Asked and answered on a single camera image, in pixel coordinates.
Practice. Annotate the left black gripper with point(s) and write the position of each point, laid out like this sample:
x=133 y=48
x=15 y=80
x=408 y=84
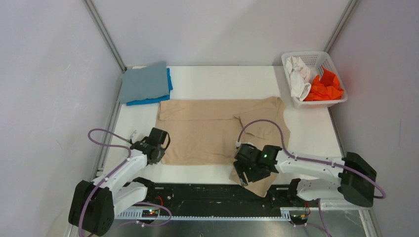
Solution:
x=161 y=153

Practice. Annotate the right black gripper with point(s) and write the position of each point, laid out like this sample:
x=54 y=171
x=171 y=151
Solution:
x=241 y=167

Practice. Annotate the beige t-shirt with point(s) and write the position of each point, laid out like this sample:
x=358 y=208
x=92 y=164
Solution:
x=205 y=132

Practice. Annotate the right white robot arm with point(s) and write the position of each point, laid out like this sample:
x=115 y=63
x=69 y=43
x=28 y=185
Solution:
x=350 y=178

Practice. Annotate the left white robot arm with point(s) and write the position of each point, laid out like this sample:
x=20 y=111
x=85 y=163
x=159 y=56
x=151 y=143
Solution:
x=111 y=189

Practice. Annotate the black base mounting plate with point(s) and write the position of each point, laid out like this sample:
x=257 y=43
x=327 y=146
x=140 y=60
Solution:
x=221 y=200

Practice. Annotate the folded grey t-shirt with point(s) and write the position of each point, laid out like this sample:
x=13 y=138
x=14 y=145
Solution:
x=146 y=85

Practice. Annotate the left controller board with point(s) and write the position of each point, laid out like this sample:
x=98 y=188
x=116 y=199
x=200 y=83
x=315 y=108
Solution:
x=150 y=213

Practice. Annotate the controller board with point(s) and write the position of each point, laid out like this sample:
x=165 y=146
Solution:
x=298 y=220
x=150 y=213

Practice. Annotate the right controller board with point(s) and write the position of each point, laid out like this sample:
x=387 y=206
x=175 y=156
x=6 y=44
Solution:
x=298 y=220

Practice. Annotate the white crumpled t-shirt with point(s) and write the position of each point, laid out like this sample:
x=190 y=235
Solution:
x=300 y=77

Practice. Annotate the white plastic laundry basket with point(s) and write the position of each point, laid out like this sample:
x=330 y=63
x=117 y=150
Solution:
x=313 y=79

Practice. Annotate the orange crumpled t-shirt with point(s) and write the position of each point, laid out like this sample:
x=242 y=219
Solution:
x=324 y=88

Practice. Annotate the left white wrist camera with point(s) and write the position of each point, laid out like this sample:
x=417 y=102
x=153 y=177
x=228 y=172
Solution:
x=133 y=137

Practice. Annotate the aluminium frame rail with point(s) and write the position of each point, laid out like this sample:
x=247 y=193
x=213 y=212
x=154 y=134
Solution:
x=133 y=214

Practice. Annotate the left corner aluminium post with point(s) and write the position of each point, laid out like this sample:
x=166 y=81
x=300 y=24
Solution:
x=98 y=21

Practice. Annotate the corner aluminium post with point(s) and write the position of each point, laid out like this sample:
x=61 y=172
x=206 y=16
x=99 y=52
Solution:
x=98 y=21
x=341 y=24

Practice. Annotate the right corner aluminium post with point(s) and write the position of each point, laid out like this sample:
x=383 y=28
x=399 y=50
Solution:
x=341 y=24

